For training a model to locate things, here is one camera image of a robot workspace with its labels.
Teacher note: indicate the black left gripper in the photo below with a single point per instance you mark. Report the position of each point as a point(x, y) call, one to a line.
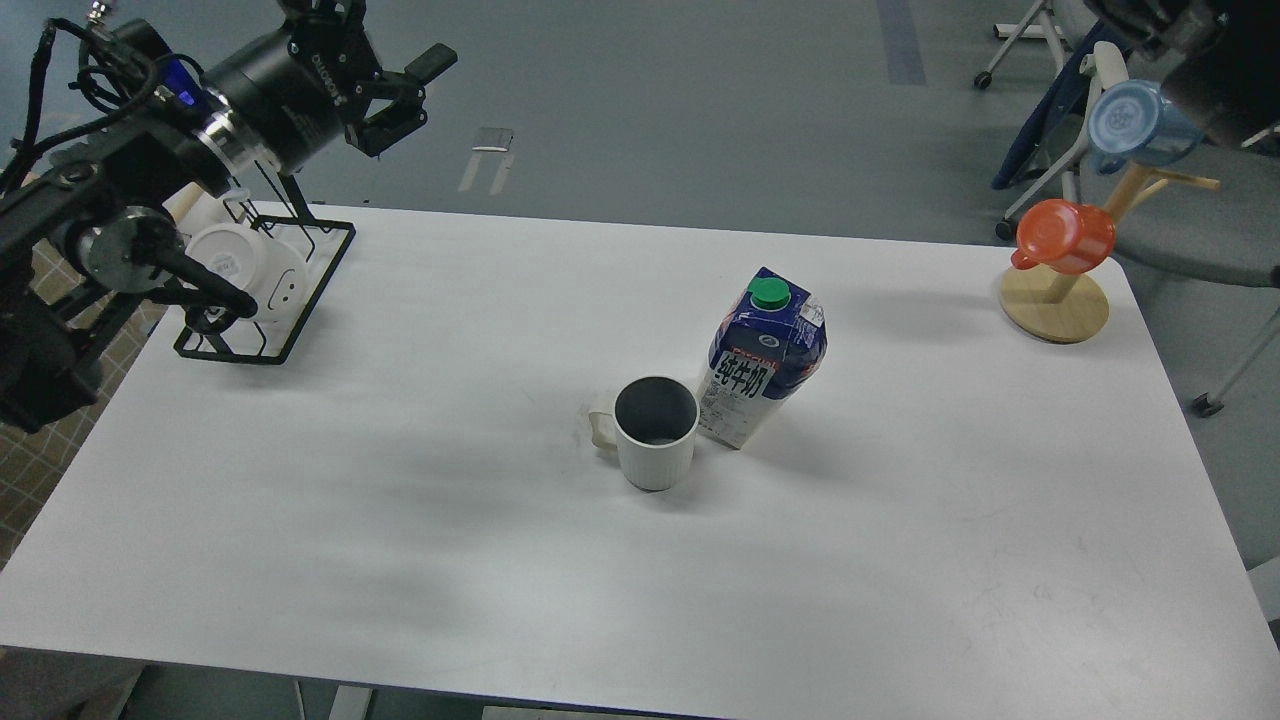
point(316, 78)

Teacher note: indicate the white ribbed mug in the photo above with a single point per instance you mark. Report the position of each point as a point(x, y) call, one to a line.
point(651, 426)

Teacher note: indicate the blue white milk carton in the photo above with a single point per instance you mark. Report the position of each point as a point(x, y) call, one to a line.
point(768, 345)

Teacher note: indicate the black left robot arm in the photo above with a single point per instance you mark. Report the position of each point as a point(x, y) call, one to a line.
point(116, 124)

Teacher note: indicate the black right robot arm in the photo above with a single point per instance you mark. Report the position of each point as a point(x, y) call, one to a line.
point(1227, 77)

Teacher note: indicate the white cup on rack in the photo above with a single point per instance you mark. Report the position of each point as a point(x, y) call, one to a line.
point(271, 271)

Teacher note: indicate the orange plastic cup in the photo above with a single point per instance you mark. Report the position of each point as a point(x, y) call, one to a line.
point(1068, 237)

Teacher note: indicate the blue plastic cup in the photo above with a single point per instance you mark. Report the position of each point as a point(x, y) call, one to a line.
point(1133, 122)

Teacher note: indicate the beige checked cloth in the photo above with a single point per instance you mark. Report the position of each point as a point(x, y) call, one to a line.
point(33, 464)

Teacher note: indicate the grey office chair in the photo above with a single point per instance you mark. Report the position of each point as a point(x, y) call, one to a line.
point(1232, 243)

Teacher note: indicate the black wire cup rack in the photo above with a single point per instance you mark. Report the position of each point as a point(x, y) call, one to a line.
point(216, 336)

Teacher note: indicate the blue folding frame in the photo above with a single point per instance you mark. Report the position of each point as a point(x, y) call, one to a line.
point(1066, 95)

